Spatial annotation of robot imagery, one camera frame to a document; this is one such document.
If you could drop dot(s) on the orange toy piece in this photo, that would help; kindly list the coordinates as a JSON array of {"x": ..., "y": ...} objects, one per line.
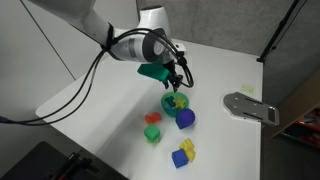
[{"x": 152, "y": 118}]

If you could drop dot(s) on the pale yellow sticky note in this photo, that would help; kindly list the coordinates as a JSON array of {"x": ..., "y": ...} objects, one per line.
[{"x": 247, "y": 89}]

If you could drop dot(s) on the green plastic bowl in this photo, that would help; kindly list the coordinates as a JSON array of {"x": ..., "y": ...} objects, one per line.
[{"x": 168, "y": 111}]

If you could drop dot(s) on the green cube block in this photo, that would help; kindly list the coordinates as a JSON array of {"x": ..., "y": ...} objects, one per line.
[{"x": 152, "y": 132}]

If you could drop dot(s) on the black vertical pole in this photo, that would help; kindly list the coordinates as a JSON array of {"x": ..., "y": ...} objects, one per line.
[{"x": 278, "y": 30}]

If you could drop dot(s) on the blue toy figure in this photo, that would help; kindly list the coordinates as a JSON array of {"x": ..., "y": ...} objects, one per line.
[{"x": 169, "y": 102}]

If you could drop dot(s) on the yellow gear shaped toy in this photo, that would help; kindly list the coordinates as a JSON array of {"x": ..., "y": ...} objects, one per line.
[{"x": 179, "y": 102}]

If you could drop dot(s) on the wooden toy shelf with bins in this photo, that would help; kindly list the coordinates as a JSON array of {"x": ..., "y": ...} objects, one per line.
[{"x": 300, "y": 116}]

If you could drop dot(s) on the grey metal mounting plate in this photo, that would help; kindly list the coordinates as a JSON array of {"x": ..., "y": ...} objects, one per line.
[{"x": 243, "y": 106}]

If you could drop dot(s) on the yellow cross shaped toy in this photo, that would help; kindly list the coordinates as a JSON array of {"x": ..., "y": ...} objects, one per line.
[{"x": 188, "y": 148}]

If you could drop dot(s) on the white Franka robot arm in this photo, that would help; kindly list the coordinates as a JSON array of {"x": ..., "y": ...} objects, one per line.
[{"x": 133, "y": 43}]

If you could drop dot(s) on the black equipment stand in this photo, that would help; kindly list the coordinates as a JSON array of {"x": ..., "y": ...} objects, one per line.
[{"x": 36, "y": 163}]

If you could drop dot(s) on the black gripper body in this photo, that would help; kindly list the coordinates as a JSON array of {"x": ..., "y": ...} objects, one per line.
[{"x": 172, "y": 70}]

